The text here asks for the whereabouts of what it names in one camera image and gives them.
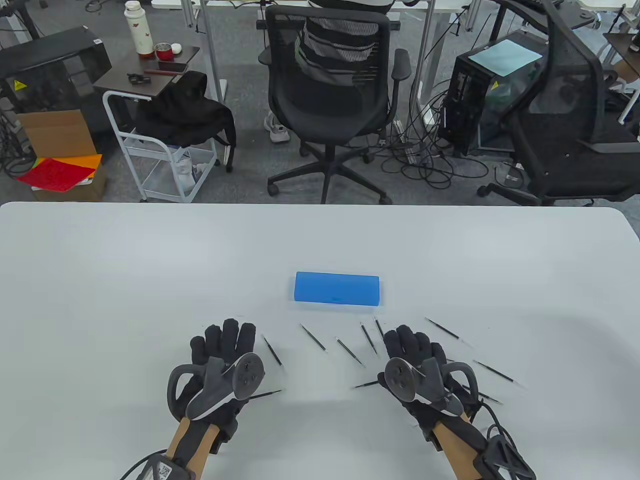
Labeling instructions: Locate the person's left hand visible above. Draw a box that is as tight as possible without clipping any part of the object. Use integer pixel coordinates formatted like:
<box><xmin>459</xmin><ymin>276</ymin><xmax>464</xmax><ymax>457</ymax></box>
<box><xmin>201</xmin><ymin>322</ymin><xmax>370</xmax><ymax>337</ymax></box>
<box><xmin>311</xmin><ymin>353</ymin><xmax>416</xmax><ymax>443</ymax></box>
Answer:
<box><xmin>170</xmin><ymin>318</ymin><xmax>267</xmax><ymax>443</ymax></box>

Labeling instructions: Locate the person's right hand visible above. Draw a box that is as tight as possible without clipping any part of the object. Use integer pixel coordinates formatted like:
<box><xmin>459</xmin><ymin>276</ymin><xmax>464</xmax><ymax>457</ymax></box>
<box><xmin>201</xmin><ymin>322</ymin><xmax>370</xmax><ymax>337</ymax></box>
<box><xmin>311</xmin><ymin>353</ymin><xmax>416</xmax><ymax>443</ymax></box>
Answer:
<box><xmin>380</xmin><ymin>324</ymin><xmax>482</xmax><ymax>441</ymax></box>

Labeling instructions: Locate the group of black pen refills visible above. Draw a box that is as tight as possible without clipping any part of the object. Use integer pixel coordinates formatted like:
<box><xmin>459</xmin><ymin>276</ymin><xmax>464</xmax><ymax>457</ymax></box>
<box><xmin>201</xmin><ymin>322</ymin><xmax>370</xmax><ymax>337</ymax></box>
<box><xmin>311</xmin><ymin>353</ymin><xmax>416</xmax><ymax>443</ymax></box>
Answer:
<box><xmin>250</xmin><ymin>318</ymin><xmax>471</xmax><ymax>400</ymax></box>

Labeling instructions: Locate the blue stationery box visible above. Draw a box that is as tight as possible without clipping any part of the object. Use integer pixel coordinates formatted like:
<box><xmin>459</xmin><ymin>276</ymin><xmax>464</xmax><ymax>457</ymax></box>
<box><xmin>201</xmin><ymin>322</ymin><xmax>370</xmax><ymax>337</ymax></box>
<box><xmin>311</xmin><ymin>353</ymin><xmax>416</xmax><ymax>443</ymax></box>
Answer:
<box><xmin>292</xmin><ymin>271</ymin><xmax>385</xmax><ymax>308</ymax></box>

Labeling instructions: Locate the person's left forearm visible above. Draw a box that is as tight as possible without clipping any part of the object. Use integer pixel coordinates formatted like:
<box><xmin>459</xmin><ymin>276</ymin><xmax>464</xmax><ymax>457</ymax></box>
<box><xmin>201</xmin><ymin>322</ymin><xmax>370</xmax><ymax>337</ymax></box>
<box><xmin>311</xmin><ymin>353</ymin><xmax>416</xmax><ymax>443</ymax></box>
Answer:
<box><xmin>164</xmin><ymin>417</ymin><xmax>222</xmax><ymax>480</ymax></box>

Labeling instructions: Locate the person's right forearm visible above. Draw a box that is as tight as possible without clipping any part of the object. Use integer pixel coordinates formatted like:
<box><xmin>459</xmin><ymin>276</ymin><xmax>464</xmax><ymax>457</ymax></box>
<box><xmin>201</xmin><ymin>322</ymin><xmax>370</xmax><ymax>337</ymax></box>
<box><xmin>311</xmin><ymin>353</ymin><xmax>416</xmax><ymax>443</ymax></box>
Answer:
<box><xmin>425</xmin><ymin>410</ymin><xmax>493</xmax><ymax>480</ymax></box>

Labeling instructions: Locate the open brown cardboard box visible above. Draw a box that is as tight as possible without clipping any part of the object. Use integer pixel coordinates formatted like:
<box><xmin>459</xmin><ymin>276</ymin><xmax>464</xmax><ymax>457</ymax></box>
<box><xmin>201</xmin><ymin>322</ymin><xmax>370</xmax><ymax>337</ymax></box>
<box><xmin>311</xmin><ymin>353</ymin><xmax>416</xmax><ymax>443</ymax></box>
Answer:
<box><xmin>15</xmin><ymin>109</ymin><xmax>97</xmax><ymax>160</ymax></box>

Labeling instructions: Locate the grey hand controller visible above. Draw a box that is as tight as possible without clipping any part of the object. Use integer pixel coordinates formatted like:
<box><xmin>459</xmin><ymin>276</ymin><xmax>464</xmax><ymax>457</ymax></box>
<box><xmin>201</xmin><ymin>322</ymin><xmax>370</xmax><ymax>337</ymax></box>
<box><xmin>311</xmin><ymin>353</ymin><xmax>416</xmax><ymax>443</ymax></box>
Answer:
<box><xmin>167</xmin><ymin>352</ymin><xmax>267</xmax><ymax>422</ymax></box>
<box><xmin>384</xmin><ymin>357</ymin><xmax>478</xmax><ymax>417</ymax></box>

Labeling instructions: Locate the white plastic bag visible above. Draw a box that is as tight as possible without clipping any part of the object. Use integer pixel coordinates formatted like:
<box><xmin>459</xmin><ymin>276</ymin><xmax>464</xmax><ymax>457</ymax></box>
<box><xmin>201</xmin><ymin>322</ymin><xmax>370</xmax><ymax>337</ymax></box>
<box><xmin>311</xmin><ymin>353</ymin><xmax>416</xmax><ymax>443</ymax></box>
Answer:
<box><xmin>172</xmin><ymin>146</ymin><xmax>208</xmax><ymax>197</ymax></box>

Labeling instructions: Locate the white metal cart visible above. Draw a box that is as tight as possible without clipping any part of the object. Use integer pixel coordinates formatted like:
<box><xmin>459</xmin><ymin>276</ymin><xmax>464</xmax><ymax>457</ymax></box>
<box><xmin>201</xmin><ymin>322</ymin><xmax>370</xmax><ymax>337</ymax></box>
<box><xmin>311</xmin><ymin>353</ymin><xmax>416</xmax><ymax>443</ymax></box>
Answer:
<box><xmin>102</xmin><ymin>90</ymin><xmax>221</xmax><ymax>204</ymax></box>

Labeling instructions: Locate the white power strip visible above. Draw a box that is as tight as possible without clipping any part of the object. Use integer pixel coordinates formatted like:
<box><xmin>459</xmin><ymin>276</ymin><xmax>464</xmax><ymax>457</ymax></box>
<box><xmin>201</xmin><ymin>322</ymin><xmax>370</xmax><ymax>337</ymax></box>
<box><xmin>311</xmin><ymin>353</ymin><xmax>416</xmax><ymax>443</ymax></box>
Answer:
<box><xmin>391</xmin><ymin>119</ymin><xmax>420</xmax><ymax>166</ymax></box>

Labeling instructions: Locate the black jacket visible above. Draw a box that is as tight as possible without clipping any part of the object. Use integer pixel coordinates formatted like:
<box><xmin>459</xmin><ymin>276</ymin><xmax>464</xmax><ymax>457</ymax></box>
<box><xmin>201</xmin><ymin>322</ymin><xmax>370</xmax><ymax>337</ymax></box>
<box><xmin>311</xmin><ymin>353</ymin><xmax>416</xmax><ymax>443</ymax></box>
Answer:
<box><xmin>134</xmin><ymin>70</ymin><xmax>237</xmax><ymax>174</ymax></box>

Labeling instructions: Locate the red paper sheet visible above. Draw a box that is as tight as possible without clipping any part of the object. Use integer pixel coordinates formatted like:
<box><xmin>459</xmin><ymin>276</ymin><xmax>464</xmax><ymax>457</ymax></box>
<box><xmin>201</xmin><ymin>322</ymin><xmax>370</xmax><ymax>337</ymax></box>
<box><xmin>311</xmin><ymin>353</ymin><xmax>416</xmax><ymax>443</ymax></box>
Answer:
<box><xmin>16</xmin><ymin>157</ymin><xmax>97</xmax><ymax>193</ymax></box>

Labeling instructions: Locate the black high-back office chair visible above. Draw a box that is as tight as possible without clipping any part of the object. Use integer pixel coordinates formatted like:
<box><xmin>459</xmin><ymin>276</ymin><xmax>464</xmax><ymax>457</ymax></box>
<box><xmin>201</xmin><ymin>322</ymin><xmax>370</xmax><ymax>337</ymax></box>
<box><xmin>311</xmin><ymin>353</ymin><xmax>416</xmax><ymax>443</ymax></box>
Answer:
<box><xmin>477</xmin><ymin>0</ymin><xmax>640</xmax><ymax>207</ymax></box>

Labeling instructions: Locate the black glass-sided computer tower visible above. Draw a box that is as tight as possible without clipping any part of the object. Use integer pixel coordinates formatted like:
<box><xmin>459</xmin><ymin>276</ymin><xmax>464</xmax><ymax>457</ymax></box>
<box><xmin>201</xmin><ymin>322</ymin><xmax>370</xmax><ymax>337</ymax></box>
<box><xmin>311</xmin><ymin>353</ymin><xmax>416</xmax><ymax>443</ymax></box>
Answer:
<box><xmin>437</xmin><ymin>30</ymin><xmax>548</xmax><ymax>158</ymax></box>

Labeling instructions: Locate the black mesh office chair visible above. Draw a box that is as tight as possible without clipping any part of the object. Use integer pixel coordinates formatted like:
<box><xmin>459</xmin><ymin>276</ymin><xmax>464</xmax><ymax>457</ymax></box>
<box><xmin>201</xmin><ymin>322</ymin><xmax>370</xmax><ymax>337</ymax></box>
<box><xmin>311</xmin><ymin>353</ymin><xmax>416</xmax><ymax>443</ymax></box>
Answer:
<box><xmin>257</xmin><ymin>5</ymin><xmax>413</xmax><ymax>205</ymax></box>

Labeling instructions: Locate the dark wooden side table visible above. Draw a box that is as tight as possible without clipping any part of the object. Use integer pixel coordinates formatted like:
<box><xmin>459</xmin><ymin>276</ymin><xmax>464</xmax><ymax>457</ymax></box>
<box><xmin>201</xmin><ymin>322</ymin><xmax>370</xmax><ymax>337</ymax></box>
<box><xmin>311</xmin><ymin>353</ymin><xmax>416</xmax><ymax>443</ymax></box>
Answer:
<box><xmin>92</xmin><ymin>46</ymin><xmax>201</xmax><ymax>99</ymax></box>

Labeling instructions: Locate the white desk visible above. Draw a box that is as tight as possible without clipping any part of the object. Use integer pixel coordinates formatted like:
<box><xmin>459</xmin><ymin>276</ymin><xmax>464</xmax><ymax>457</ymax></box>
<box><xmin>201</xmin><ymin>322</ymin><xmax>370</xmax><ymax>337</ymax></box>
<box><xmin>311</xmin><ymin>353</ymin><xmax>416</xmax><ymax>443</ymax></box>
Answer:
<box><xmin>150</xmin><ymin>0</ymin><xmax>471</xmax><ymax>126</ymax></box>

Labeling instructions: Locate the light blue paper sheet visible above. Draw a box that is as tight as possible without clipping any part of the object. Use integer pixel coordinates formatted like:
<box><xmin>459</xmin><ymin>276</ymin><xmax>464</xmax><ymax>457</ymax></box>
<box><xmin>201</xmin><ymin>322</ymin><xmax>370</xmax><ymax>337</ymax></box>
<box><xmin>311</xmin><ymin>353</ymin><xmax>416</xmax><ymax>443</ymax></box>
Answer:
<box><xmin>467</xmin><ymin>39</ymin><xmax>544</xmax><ymax>77</ymax></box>

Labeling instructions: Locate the white thermos bottle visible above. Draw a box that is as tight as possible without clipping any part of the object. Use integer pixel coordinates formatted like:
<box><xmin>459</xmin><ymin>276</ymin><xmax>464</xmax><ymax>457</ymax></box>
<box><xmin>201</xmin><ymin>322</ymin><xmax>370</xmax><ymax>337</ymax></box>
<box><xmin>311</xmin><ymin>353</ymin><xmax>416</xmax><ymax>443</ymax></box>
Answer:
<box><xmin>123</xmin><ymin>1</ymin><xmax>156</xmax><ymax>59</ymax></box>

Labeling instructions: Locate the black equipment case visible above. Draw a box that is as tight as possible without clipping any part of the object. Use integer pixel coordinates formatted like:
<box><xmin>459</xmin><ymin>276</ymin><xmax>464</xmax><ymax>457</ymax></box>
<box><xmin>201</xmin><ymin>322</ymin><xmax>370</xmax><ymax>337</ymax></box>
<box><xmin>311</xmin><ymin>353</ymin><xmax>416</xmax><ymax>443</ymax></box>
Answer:
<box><xmin>0</xmin><ymin>26</ymin><xmax>113</xmax><ymax>138</ymax></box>

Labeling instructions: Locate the black curved desk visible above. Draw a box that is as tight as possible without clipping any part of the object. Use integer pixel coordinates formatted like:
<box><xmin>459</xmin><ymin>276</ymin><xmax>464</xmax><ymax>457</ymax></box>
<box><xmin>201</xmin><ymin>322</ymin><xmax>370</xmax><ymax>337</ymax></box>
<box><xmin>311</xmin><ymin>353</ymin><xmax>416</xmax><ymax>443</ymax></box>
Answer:
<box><xmin>492</xmin><ymin>0</ymin><xmax>601</xmax><ymax>32</ymax></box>

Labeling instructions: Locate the dark wooden desk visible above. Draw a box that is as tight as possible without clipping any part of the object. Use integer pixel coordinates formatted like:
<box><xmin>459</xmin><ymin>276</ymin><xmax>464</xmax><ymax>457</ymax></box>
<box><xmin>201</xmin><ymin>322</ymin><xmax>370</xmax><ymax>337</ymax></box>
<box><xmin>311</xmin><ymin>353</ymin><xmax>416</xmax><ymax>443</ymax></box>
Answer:
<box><xmin>602</xmin><ymin>31</ymin><xmax>640</xmax><ymax>66</ymax></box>

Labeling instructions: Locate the black desk leg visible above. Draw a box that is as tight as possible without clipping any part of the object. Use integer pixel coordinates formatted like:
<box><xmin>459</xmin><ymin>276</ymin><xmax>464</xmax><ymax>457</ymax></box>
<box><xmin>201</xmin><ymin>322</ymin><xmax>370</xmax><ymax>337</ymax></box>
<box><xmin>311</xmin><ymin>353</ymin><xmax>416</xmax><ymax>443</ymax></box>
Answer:
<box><xmin>0</xmin><ymin>0</ymin><xmax>42</xmax><ymax>41</ymax></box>

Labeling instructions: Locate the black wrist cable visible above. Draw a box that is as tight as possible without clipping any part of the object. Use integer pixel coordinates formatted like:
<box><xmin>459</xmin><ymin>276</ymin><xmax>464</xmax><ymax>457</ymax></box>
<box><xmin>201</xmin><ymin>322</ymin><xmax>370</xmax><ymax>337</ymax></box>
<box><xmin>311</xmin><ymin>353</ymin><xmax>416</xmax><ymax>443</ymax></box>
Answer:
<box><xmin>119</xmin><ymin>450</ymin><xmax>166</xmax><ymax>480</ymax></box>
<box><xmin>467</xmin><ymin>392</ymin><xmax>507</xmax><ymax>443</ymax></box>

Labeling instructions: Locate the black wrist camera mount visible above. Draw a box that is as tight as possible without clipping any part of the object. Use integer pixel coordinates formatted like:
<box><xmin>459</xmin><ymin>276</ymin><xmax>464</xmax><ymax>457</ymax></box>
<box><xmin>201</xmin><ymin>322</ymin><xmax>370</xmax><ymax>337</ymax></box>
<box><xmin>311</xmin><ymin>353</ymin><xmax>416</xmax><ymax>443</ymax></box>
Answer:
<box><xmin>135</xmin><ymin>451</ymin><xmax>197</xmax><ymax>480</ymax></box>
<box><xmin>472</xmin><ymin>434</ymin><xmax>538</xmax><ymax>480</ymax></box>

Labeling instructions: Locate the tangle of black floor cables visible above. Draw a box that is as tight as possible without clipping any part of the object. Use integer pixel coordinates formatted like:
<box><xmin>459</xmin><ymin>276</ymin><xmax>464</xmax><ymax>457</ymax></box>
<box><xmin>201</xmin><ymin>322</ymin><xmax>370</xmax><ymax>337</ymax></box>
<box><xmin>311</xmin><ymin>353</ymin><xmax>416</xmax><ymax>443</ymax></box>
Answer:
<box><xmin>377</xmin><ymin>75</ymin><xmax>493</xmax><ymax>191</ymax></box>

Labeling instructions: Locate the black cable bundle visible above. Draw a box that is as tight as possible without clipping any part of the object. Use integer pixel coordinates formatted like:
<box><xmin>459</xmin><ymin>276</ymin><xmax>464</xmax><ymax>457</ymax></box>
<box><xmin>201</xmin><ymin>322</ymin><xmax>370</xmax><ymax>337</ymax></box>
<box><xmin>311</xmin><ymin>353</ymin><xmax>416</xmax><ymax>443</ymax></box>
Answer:
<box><xmin>0</xmin><ymin>107</ymin><xmax>37</xmax><ymax>178</ymax></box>

